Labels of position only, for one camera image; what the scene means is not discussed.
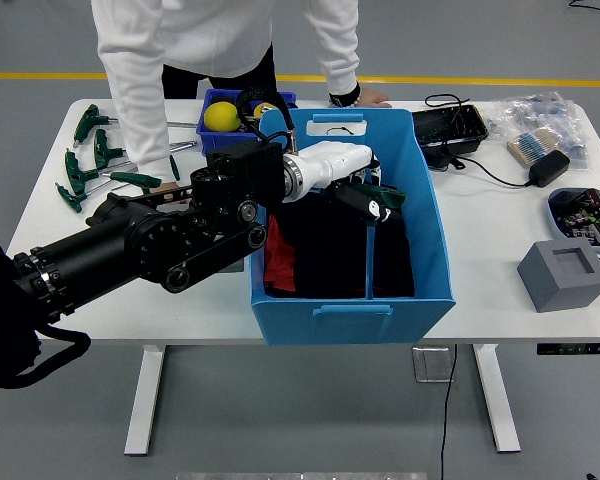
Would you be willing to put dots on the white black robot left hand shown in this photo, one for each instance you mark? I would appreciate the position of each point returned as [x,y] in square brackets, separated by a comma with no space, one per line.
[335,160]

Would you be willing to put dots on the person's right hand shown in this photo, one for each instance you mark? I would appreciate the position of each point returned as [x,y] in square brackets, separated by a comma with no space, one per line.
[167,187]

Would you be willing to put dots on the person's left hand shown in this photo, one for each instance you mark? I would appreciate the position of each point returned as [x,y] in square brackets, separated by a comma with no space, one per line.
[372,99]

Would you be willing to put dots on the person's right forearm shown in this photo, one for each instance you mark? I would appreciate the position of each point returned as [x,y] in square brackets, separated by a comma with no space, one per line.
[140,130]

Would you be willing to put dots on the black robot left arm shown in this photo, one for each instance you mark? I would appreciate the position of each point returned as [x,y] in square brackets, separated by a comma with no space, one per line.
[105,245]

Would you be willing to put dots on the person's left forearm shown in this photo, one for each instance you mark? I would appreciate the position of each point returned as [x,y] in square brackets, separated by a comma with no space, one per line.
[337,65]

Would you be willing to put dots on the large blue plastic box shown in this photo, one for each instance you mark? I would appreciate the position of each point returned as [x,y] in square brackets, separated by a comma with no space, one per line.
[350,330]

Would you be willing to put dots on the black wristband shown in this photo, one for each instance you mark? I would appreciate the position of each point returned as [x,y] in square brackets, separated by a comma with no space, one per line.
[342,97]

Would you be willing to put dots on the yellow floor tape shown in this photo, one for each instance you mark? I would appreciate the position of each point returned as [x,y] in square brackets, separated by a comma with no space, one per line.
[430,80]

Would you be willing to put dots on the small blue parts bin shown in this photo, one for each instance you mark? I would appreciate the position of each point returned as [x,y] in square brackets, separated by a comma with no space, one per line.
[215,142]

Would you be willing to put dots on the black plastic tray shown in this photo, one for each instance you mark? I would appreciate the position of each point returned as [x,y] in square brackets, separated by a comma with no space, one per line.
[445,125]

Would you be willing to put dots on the yellow tape measure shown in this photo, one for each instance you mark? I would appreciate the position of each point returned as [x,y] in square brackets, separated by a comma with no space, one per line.
[266,107]

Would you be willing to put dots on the yellow lemon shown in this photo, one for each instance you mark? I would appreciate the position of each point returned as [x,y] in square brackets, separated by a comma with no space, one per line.
[222,117]

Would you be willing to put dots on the black cloth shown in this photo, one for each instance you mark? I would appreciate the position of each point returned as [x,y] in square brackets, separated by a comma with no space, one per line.
[320,250]

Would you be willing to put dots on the red cloth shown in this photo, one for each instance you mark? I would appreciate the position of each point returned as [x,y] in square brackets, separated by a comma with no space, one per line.
[280,260]

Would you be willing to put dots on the white table leg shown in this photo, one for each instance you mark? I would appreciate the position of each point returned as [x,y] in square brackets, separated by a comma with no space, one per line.
[145,400]
[495,400]

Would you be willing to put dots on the black table control panel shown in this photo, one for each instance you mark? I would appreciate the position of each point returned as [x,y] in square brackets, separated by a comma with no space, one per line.
[575,349]

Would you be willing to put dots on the person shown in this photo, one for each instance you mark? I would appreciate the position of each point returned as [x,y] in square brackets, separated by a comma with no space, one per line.
[205,35]

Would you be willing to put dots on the tan resistor strip bundle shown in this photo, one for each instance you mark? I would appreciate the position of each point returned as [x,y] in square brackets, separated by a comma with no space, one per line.
[530,145]

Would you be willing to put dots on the clear bags of blue parts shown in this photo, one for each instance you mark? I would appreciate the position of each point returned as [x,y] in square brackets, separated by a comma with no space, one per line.
[540,112]

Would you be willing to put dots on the grey cube block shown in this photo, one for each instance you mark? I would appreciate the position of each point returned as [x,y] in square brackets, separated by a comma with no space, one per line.
[555,290]

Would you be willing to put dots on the black power adapter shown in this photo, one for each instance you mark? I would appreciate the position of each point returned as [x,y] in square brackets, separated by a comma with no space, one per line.
[550,169]

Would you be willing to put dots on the metal floor plate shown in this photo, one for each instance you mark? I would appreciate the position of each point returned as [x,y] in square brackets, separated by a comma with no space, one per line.
[430,365]

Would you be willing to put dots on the electronic circuit boards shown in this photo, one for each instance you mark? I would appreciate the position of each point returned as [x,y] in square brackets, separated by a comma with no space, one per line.
[580,215]

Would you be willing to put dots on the grey metal base plate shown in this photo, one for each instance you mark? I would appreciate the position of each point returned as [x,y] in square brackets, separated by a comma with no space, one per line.
[235,265]

